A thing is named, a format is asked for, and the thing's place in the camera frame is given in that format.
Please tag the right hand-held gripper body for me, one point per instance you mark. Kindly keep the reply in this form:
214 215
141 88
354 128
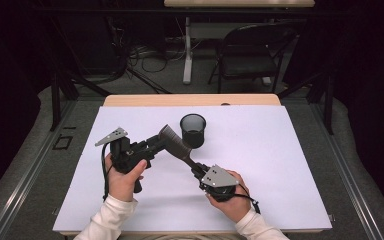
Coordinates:
218 178

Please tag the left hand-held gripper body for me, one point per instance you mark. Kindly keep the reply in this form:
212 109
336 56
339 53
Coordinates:
123 156

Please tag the black plastic spatula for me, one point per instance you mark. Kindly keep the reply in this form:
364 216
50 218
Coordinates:
176 145

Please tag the black mesh pen cup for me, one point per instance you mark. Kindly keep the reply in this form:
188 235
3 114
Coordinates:
195 125

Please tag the person's left hand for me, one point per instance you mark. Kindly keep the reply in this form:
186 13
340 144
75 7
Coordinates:
121 186

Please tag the person's right hand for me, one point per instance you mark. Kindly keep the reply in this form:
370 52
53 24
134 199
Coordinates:
236 206

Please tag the white board sheet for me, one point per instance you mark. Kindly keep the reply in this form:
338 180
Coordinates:
263 160

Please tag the light wooden table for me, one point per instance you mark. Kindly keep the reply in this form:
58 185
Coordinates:
186 99

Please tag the short black tape strip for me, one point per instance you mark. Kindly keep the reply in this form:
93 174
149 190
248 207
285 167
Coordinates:
69 127

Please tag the black tape square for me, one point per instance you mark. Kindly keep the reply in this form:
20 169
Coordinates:
55 143

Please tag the wooden desk with white leg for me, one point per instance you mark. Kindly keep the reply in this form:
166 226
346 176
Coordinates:
188 66

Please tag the black folding chair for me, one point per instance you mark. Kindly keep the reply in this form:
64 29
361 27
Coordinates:
246 65

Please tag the black metal frame stand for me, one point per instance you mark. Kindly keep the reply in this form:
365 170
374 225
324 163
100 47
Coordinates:
56 100
328 103

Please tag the metal floor rail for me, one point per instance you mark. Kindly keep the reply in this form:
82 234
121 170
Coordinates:
30 173
346 173

